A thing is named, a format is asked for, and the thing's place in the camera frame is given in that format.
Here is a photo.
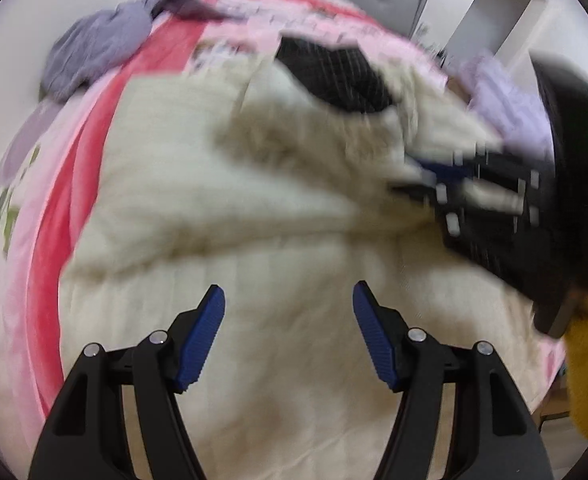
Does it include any lavender folded jacket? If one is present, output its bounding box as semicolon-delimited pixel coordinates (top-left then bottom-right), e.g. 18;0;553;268
449;52;557;161

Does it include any pink printed blanket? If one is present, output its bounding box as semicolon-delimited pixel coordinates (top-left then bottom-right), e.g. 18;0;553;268
0;0;455;461

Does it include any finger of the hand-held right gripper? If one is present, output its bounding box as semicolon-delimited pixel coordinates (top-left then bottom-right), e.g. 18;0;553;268
406;145;537;186
388;182;530;233

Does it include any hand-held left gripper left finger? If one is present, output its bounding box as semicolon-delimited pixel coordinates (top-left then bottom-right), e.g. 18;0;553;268
28;284;226;480

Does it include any purple fleece garment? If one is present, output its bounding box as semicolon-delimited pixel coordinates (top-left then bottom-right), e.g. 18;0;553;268
41;0;235;103

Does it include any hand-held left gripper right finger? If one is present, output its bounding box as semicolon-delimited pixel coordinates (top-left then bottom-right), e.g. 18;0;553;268
352;280;555;480

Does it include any cream quilted hooded jacket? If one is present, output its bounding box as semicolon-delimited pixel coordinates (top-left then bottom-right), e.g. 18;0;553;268
56;35;570;480

